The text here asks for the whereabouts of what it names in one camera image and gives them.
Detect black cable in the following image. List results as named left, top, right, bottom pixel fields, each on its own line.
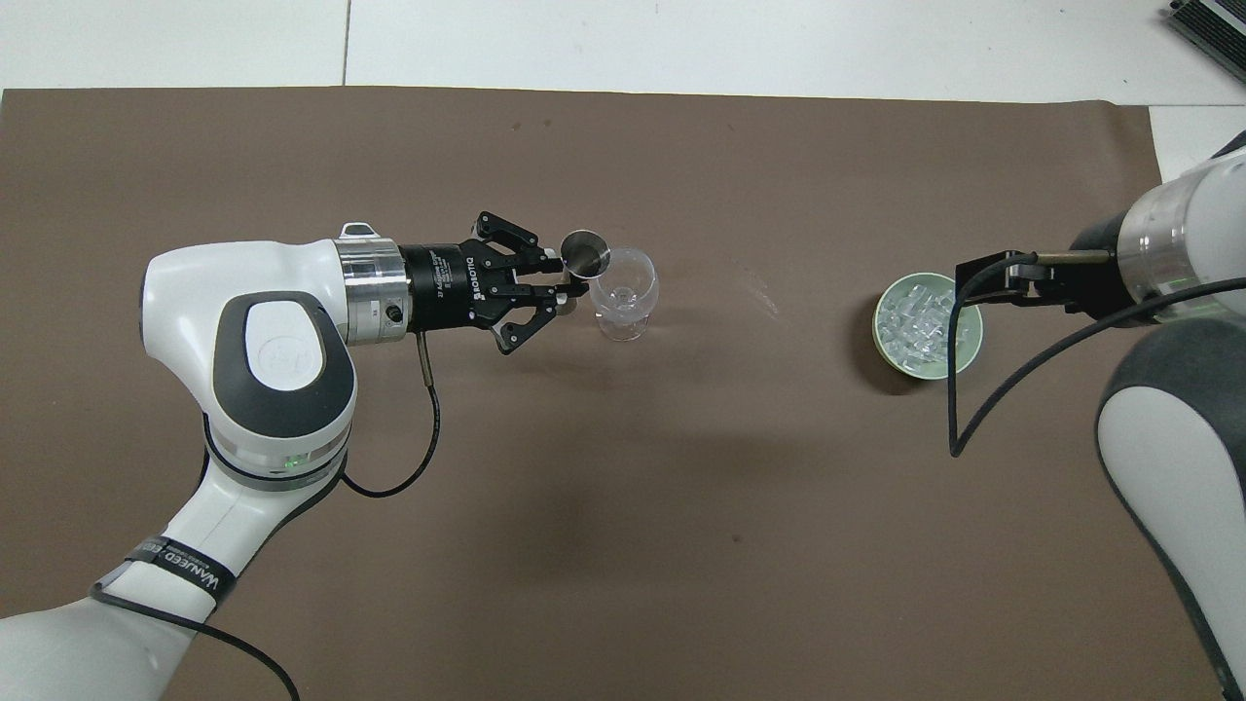
left=948, top=249, right=1246, bottom=459
left=90, top=331, right=444, bottom=701

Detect green bowl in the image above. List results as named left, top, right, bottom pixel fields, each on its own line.
left=871, top=272, right=985, bottom=382

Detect clear wine glass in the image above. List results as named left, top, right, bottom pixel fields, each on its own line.
left=587, top=247, right=661, bottom=343

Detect clear ice cubes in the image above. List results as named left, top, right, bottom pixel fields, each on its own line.
left=877, top=279, right=978, bottom=372

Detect silver metal jigger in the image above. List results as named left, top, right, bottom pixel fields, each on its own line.
left=557, top=229, right=612, bottom=318

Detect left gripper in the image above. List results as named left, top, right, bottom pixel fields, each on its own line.
left=400, top=209, right=577, bottom=356

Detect grey ribbed device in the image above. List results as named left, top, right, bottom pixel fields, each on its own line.
left=1166, top=0, right=1246, bottom=56

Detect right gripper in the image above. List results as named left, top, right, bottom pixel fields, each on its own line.
left=1032, top=216, right=1132, bottom=319

